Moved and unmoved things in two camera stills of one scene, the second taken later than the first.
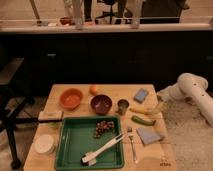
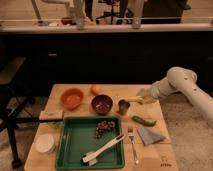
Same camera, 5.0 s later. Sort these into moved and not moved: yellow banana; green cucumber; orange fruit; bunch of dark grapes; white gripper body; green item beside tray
Moved: yellow banana; white gripper body
Not moved: green item beside tray; green cucumber; orange fruit; bunch of dark grapes
